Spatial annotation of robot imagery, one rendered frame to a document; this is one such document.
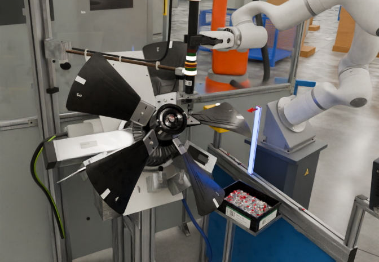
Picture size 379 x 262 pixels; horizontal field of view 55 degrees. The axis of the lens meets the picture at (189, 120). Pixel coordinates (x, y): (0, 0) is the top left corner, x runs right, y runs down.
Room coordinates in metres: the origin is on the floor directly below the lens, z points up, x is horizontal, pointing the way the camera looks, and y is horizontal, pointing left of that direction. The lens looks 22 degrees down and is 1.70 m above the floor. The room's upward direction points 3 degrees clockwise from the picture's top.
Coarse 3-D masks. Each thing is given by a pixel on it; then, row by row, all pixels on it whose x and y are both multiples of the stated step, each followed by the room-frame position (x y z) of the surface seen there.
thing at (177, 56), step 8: (144, 48) 1.46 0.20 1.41; (152, 48) 1.45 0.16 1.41; (176, 48) 1.43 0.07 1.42; (184, 48) 1.43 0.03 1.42; (144, 56) 1.44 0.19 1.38; (152, 56) 1.43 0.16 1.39; (160, 56) 1.42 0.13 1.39; (168, 56) 1.41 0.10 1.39; (176, 56) 1.40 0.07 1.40; (184, 56) 1.40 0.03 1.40; (160, 64) 1.40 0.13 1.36; (168, 64) 1.38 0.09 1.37; (176, 64) 1.38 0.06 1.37; (184, 64) 1.37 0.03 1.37; (152, 72) 1.39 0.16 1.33; (160, 72) 1.37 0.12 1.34; (168, 72) 1.36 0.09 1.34; (152, 80) 1.37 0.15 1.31; (160, 80) 1.35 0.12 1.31; (168, 80) 1.34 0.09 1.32; (176, 80) 1.33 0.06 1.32; (160, 88) 1.33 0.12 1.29; (168, 88) 1.31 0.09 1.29; (176, 88) 1.30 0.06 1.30
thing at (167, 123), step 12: (168, 108) 1.21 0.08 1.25; (180, 108) 1.22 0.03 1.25; (156, 120) 1.16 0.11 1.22; (168, 120) 1.18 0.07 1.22; (180, 120) 1.19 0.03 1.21; (144, 132) 1.22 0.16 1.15; (156, 132) 1.17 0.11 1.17; (168, 132) 1.14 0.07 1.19; (180, 132) 1.16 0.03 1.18; (168, 144) 1.22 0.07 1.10
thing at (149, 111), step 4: (140, 100) 1.21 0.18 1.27; (140, 104) 1.21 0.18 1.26; (144, 104) 1.21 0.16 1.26; (148, 104) 1.22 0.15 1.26; (136, 108) 1.21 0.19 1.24; (140, 108) 1.21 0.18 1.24; (144, 108) 1.22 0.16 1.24; (148, 108) 1.22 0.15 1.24; (152, 108) 1.22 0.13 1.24; (136, 112) 1.21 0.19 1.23; (140, 112) 1.22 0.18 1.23; (144, 112) 1.22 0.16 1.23; (148, 112) 1.22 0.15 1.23; (152, 112) 1.22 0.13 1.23; (132, 116) 1.21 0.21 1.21; (136, 116) 1.22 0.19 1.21; (140, 116) 1.22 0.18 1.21; (144, 116) 1.22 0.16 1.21; (148, 116) 1.22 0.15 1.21; (132, 120) 1.21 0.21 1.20; (136, 120) 1.22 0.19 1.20; (140, 120) 1.22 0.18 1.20; (144, 120) 1.22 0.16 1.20; (148, 120) 1.22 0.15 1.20; (140, 124) 1.22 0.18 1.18; (144, 124) 1.22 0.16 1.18
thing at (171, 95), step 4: (172, 92) 1.30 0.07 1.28; (176, 92) 1.30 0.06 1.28; (156, 96) 1.32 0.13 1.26; (160, 96) 1.31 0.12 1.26; (164, 96) 1.31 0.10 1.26; (168, 96) 1.30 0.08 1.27; (172, 96) 1.29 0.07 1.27; (176, 96) 1.28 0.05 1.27; (156, 100) 1.31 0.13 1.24; (160, 100) 1.30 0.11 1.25; (168, 100) 1.29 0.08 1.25; (172, 100) 1.28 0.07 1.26; (176, 100) 1.27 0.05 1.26; (156, 104) 1.30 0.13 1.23; (160, 104) 1.29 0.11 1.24; (176, 104) 1.26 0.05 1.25; (156, 108) 1.29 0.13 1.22
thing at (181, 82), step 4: (176, 68) 1.29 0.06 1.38; (176, 72) 1.28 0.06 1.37; (180, 72) 1.28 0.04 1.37; (176, 76) 1.28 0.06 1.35; (180, 76) 1.27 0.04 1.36; (184, 76) 1.28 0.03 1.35; (180, 80) 1.28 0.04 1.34; (184, 80) 1.28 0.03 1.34; (180, 84) 1.27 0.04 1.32; (184, 84) 1.28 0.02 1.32; (180, 88) 1.27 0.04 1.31; (184, 88) 1.29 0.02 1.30; (180, 92) 1.27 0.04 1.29; (184, 92) 1.27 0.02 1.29; (196, 92) 1.28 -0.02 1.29; (184, 96) 1.25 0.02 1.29; (188, 96) 1.24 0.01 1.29; (192, 96) 1.24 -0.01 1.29; (196, 96) 1.25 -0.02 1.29
